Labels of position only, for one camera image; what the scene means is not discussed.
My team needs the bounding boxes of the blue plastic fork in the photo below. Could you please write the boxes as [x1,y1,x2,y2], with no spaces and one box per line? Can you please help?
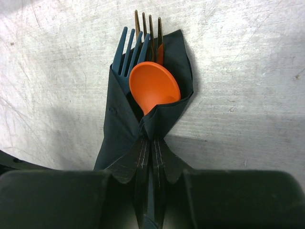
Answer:
[111,27,150,95]

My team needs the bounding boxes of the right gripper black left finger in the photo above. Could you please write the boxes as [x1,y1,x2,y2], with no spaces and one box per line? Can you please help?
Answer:
[0,137,150,229]

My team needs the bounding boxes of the gold fork green handle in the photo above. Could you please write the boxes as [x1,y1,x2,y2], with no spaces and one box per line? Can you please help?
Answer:
[134,10,164,66]

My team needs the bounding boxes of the orange plastic spoon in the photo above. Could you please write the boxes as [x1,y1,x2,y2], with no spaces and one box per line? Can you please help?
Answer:
[129,62,181,115]

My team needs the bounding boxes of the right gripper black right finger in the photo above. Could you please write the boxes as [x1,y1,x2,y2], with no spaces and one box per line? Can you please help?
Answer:
[151,138,305,229]

